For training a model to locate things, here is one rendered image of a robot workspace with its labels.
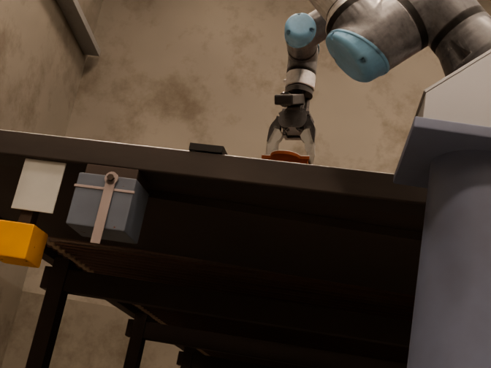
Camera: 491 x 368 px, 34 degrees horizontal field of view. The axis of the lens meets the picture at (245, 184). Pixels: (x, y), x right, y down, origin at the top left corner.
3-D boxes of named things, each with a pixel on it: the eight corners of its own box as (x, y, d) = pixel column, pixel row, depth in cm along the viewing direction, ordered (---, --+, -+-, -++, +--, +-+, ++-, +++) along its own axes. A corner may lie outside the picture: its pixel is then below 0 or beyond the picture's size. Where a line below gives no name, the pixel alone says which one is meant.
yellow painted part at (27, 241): (24, 259, 168) (53, 157, 175) (-14, 253, 170) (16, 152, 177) (39, 269, 175) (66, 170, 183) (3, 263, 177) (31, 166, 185)
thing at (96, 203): (119, 245, 164) (139, 165, 170) (57, 236, 167) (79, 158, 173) (134, 260, 174) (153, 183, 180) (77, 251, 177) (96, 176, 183)
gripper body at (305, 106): (313, 142, 200) (317, 99, 204) (305, 128, 192) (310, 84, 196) (283, 142, 202) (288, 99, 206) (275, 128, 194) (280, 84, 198)
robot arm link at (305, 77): (312, 68, 197) (280, 69, 200) (310, 85, 196) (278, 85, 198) (318, 82, 204) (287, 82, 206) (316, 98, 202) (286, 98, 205)
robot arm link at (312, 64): (288, 27, 202) (291, 44, 209) (283, 66, 198) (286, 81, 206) (319, 28, 200) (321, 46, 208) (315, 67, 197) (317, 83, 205)
